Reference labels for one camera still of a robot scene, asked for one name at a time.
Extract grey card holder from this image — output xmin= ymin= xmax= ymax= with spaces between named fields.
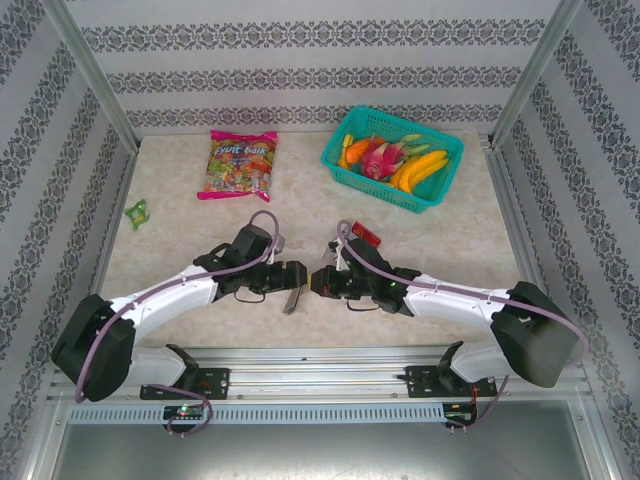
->
xmin=282 ymin=287 xmax=306 ymax=316

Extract red VIP card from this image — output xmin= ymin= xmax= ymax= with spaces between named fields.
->
xmin=352 ymin=220 xmax=384 ymax=247

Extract teal plastic basket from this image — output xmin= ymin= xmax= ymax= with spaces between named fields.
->
xmin=319 ymin=104 xmax=465 ymax=215

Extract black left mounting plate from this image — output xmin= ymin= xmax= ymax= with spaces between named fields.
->
xmin=139 ymin=368 xmax=230 ymax=401

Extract black mounting plate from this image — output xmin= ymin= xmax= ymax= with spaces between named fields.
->
xmin=404 ymin=365 xmax=499 ymax=399
xmin=139 ymin=368 xmax=230 ymax=401

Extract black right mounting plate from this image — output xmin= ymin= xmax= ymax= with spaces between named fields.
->
xmin=404 ymin=365 xmax=499 ymax=399

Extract small yellow fruit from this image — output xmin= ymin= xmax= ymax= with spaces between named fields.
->
xmin=338 ymin=133 xmax=356 ymax=169

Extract pink fruit candy bag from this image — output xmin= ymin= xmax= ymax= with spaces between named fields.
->
xmin=196 ymin=129 xmax=279 ymax=204

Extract yellow banana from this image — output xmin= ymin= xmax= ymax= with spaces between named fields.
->
xmin=402 ymin=149 xmax=450 ymax=184
xmin=388 ymin=158 xmax=450 ymax=195

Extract pink dragon fruit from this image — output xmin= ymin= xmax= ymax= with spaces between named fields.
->
xmin=359 ymin=141 xmax=409 ymax=180

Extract orange mango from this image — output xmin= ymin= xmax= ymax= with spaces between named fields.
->
xmin=346 ymin=138 xmax=374 ymax=164

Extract small green candy packet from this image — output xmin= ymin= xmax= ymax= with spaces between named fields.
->
xmin=124 ymin=198 xmax=153 ymax=232

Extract left control board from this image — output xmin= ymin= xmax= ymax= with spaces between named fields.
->
xmin=162 ymin=403 xmax=207 ymax=422

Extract control board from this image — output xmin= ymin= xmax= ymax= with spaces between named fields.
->
xmin=443 ymin=399 xmax=479 ymax=429
xmin=162 ymin=403 xmax=207 ymax=422

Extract right control board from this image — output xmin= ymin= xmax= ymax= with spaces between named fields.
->
xmin=443 ymin=399 xmax=479 ymax=429

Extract grey metal base panel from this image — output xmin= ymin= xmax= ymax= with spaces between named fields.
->
xmin=49 ymin=423 xmax=609 ymax=480

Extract thin black left gripper cable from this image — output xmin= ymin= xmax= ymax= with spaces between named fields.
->
xmin=232 ymin=289 xmax=269 ymax=306

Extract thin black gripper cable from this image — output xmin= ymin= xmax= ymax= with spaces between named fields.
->
xmin=232 ymin=289 xmax=269 ymax=306
xmin=344 ymin=297 xmax=381 ymax=314

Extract thin black right gripper cable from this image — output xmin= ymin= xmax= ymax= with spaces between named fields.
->
xmin=344 ymin=297 xmax=381 ymax=314

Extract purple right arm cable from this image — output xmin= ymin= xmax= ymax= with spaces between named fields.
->
xmin=335 ymin=218 xmax=591 ymax=436

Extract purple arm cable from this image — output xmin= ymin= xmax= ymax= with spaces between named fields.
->
xmin=73 ymin=209 xmax=281 ymax=440
xmin=335 ymin=218 xmax=591 ymax=436

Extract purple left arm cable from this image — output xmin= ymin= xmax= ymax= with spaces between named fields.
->
xmin=73 ymin=209 xmax=281 ymax=440

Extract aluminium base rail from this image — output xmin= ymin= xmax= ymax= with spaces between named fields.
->
xmin=47 ymin=344 xmax=594 ymax=401

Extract slotted grey cable duct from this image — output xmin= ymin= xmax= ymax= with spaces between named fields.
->
xmin=67 ymin=403 xmax=446 ymax=425

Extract aluminium side rail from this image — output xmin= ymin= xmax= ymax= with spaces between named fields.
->
xmin=479 ymin=132 xmax=569 ymax=361
xmin=68 ymin=147 xmax=144 ymax=366

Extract aluminium frame post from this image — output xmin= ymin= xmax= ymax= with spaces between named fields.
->
xmin=491 ymin=0 xmax=585 ymax=149
xmin=38 ymin=0 xmax=141 ymax=154

